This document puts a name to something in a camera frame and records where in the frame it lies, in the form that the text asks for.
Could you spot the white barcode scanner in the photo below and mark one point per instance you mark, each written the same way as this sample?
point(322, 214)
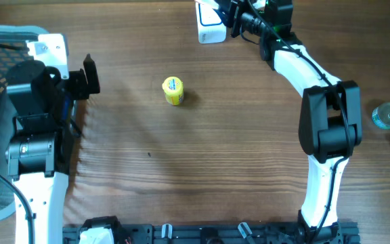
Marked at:
point(211, 29)

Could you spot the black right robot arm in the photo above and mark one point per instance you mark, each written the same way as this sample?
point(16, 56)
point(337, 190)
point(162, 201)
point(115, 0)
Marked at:
point(330, 122)

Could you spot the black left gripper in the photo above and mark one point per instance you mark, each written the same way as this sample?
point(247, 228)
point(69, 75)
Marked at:
point(78, 78)

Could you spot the silver tin can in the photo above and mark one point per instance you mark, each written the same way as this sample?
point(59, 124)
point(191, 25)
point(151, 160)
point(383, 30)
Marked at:
point(381, 116)

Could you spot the yellow lidded jar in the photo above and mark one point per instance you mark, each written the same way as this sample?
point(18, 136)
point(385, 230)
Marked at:
point(173, 89)

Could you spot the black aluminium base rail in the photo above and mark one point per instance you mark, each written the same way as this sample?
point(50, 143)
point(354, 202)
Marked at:
point(215, 234)

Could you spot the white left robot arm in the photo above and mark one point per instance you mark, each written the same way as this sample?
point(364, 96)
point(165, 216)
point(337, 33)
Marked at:
point(39, 154)

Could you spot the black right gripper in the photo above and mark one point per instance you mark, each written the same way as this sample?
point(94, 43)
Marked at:
point(235, 9)

